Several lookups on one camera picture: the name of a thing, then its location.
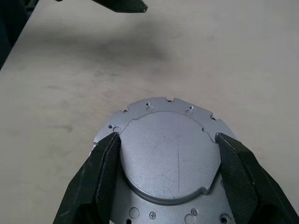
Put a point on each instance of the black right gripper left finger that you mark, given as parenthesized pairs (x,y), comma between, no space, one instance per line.
(93,182)

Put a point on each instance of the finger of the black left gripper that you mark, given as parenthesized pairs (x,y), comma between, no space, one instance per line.
(126,5)

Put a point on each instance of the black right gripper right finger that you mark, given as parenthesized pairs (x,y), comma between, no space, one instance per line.
(245,182)

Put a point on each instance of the silver motor stator housing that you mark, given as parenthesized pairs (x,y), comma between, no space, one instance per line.
(168,151)

